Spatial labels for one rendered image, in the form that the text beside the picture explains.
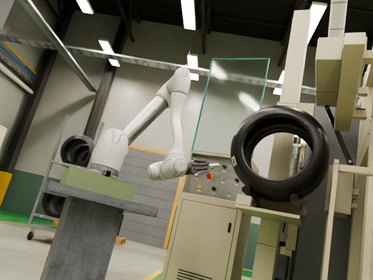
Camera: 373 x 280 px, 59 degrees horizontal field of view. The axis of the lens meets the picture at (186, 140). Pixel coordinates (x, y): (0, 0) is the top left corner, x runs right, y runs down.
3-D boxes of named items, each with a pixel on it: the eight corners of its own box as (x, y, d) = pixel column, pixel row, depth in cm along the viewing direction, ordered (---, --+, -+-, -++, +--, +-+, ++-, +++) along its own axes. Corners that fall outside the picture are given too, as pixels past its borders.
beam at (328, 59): (314, 106, 235) (317, 88, 240) (354, 108, 225) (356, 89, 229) (314, 59, 182) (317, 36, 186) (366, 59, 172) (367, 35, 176)
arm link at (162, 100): (86, 154, 178) (83, 160, 198) (108, 174, 180) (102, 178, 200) (175, 70, 209) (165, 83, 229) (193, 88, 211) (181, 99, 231)
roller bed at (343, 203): (323, 214, 222) (328, 172, 230) (348, 219, 216) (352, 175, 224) (324, 210, 205) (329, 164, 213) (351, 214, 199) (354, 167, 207)
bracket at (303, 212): (246, 205, 230) (248, 191, 233) (306, 216, 214) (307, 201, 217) (245, 204, 227) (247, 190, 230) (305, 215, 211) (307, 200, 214)
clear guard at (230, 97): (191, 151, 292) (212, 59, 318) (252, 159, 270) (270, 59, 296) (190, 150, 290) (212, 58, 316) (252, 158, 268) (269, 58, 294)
